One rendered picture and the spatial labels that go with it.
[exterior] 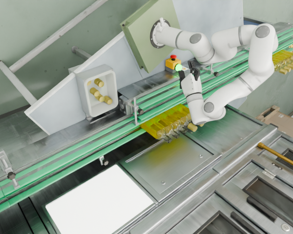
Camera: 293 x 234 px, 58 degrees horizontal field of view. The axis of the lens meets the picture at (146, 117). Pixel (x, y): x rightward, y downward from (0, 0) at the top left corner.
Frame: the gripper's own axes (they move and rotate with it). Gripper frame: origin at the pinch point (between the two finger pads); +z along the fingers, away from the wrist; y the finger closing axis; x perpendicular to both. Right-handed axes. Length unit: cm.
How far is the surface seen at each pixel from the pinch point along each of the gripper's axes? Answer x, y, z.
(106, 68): 33.5, -18.8, 9.7
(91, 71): 40.8, -20.4, 8.9
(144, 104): 13.5, -25.2, -8.1
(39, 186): 68, -39, -41
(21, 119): 73, -94, 13
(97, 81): 37.5, -23.3, 5.0
